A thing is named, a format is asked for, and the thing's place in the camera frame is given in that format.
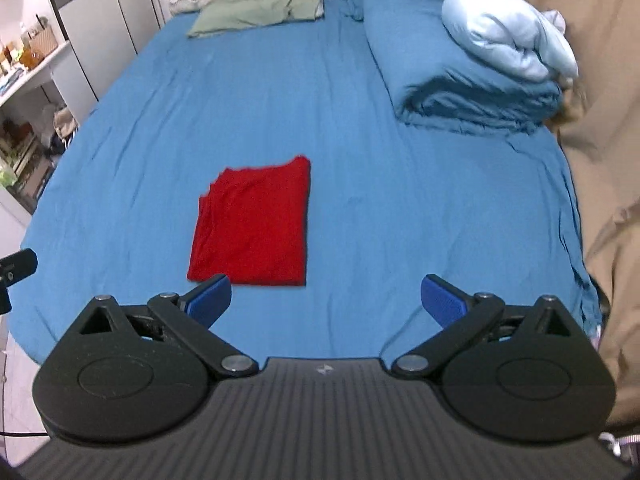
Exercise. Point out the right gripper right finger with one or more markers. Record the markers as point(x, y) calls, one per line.
point(527, 374)

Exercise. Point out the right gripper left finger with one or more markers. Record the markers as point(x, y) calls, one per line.
point(123, 374)

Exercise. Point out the red garment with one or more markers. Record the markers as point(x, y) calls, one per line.
point(252, 225)

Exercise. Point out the white cluttered shelf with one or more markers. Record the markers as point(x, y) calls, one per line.
point(36, 124)

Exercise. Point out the blue bed sheet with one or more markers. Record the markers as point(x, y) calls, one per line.
point(389, 203)

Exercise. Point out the beige curtain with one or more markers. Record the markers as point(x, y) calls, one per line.
point(599, 135)

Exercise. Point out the grey white wardrobe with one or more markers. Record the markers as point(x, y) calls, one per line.
point(100, 39)

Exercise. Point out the blue folded duvet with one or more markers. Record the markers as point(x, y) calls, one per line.
point(433, 83)

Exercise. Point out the green pillow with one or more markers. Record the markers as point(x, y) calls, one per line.
point(221, 16)

